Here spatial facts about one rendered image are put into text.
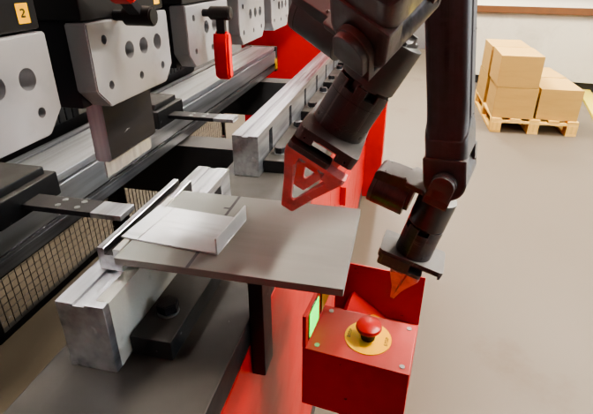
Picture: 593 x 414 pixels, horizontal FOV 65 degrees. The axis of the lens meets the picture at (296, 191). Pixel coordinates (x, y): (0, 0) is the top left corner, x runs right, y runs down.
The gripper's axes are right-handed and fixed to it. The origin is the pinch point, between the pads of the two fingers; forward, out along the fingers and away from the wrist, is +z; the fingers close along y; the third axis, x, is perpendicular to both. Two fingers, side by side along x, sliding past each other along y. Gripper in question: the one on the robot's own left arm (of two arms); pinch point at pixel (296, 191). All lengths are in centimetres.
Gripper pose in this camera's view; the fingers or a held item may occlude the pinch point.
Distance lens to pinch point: 52.3
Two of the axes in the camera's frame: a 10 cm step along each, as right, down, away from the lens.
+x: 8.5, 5.3, 0.2
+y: -2.4, 4.2, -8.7
